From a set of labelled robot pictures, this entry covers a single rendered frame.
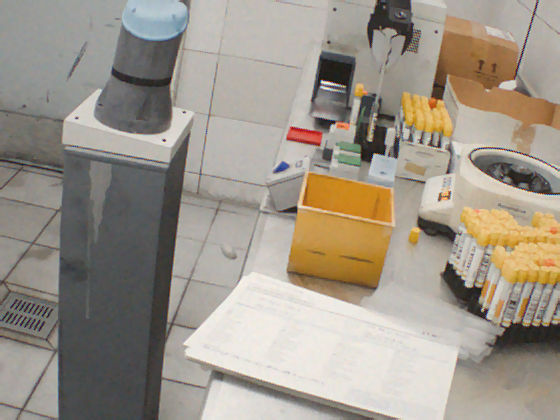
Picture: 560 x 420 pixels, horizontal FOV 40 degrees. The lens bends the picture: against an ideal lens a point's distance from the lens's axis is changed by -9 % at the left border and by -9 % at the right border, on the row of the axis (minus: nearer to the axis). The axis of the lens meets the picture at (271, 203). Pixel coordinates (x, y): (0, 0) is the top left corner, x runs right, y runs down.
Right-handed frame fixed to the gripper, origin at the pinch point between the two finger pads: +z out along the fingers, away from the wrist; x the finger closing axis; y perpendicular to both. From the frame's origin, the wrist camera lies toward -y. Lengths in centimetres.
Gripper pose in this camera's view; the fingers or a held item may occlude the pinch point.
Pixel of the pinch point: (382, 68)
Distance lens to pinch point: 162.4
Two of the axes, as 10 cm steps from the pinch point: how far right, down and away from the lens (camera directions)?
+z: -1.6, 9.0, 4.0
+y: 1.0, -3.9, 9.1
